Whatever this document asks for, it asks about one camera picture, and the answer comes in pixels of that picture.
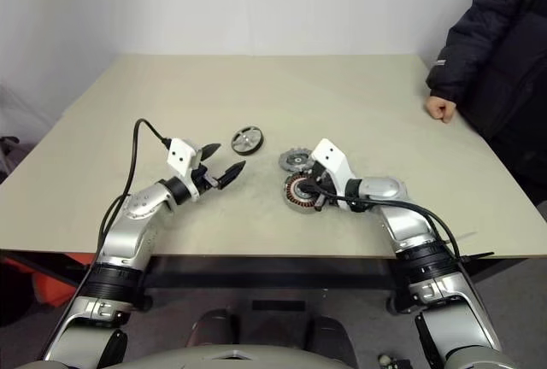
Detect person in dark jacket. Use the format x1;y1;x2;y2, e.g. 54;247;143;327
426;0;547;207

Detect dark chair part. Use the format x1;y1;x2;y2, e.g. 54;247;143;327
0;135;21;176

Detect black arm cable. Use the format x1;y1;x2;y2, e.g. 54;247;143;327
74;118;172;302
315;187;465;263

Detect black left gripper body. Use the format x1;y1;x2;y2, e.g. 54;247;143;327
193;161;222;194

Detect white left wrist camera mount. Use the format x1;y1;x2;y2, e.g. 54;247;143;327
166;138;203;179

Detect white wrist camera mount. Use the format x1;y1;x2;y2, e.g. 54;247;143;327
166;138;203;179
309;138;356;194

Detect small white and black object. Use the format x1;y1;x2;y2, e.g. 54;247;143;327
378;354;412;369

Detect black table frame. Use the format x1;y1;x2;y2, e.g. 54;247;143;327
0;251;547;317

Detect person's bare hand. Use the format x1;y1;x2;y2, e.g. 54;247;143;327
424;94;457;124

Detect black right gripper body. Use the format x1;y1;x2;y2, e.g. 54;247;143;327
309;161;344;213

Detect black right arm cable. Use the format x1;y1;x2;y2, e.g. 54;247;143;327
315;187;465;263

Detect motor housing with copper windings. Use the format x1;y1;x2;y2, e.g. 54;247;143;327
280;173;326;215

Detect orange object under table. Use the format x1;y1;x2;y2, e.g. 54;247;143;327
0;253;97;307

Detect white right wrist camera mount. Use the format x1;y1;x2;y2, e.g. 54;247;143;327
309;138;356;194

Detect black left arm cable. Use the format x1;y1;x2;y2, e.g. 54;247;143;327
74;118;172;302

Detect dark rounded shape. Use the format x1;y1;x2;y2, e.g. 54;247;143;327
190;308;241;348
306;314;358;368

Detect grey robot torso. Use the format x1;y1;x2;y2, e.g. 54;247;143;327
113;342;362;369

